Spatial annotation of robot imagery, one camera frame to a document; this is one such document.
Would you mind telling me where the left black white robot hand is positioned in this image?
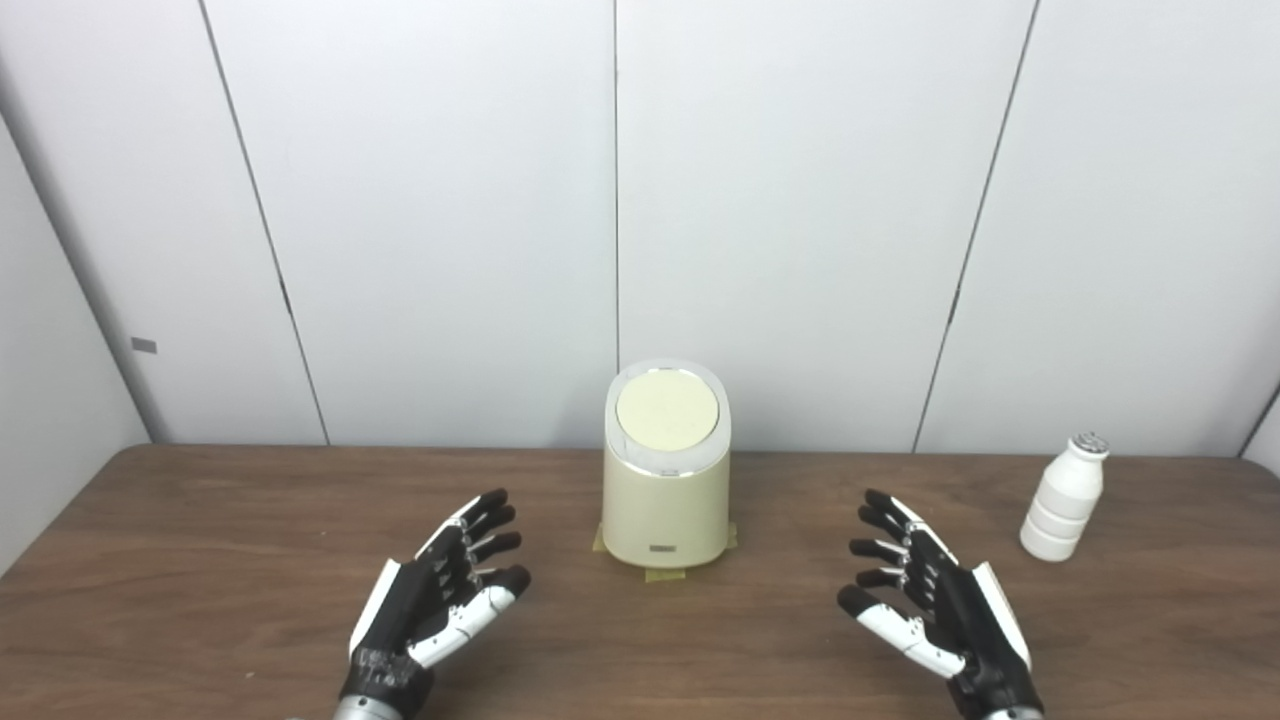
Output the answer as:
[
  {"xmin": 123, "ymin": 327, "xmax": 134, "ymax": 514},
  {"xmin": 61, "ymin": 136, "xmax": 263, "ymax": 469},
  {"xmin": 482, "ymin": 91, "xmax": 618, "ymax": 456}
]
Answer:
[{"xmin": 340, "ymin": 488, "xmax": 532, "ymax": 717}]

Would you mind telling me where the cream-colored round bin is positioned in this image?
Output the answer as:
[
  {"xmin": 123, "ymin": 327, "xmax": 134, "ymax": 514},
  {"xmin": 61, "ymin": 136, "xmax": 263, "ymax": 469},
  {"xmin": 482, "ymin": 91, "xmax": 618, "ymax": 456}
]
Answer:
[{"xmin": 601, "ymin": 358, "xmax": 732, "ymax": 571}]

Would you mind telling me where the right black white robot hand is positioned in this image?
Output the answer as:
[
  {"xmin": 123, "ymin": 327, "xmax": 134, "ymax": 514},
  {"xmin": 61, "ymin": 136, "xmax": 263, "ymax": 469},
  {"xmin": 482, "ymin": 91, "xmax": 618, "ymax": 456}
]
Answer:
[{"xmin": 838, "ymin": 489, "xmax": 1046, "ymax": 717}]

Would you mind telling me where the cream round bin lid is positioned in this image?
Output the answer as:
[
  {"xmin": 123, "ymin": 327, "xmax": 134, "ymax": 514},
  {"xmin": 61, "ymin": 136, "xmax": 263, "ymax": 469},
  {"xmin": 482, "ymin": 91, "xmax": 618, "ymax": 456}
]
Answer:
[{"xmin": 616, "ymin": 368, "xmax": 720, "ymax": 453}]

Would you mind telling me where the small white plastic bottle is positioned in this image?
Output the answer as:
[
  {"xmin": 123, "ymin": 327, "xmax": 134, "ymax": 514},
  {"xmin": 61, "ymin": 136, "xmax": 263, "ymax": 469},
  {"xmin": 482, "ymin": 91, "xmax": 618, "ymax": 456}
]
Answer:
[{"xmin": 1019, "ymin": 432, "xmax": 1111, "ymax": 563}]

